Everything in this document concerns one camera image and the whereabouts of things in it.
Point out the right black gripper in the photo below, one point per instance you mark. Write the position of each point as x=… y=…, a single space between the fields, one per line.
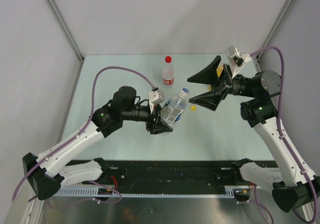
x=211 y=100

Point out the red cap water bottle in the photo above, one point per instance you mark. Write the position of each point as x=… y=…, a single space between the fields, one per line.
x=168 y=73

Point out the right aluminium frame post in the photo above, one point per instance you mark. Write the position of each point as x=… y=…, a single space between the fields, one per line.
x=277 y=24

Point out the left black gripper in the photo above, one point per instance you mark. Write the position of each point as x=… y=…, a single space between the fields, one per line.
x=158 y=125

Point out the white cap clear bottle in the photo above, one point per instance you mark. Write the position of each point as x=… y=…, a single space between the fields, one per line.
x=174 y=107

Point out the yellow honey pomelo bottle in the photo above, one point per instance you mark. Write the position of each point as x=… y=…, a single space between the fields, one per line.
x=215 y=79

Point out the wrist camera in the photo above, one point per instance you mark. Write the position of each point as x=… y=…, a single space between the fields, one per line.
x=155 y=97
x=237 y=60

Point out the left aluminium frame post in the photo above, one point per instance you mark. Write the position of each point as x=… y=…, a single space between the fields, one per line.
x=65 y=29

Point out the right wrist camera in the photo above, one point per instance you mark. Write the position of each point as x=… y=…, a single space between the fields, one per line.
x=237 y=60

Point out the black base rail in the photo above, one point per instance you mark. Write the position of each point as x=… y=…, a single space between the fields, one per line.
x=172 y=177

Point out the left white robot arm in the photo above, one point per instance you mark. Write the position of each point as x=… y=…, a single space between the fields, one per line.
x=48 y=172

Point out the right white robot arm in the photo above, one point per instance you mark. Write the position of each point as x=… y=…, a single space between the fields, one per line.
x=293 y=185

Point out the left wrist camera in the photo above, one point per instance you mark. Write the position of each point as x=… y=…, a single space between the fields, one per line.
x=155 y=97

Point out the yellow bottle cap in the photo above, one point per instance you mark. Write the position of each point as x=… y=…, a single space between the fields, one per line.
x=193 y=108

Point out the aluminium frame post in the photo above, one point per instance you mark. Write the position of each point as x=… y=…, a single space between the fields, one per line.
x=65 y=29
x=277 y=24

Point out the grey slotted cable duct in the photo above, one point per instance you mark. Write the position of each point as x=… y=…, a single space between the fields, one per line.
x=99 y=192

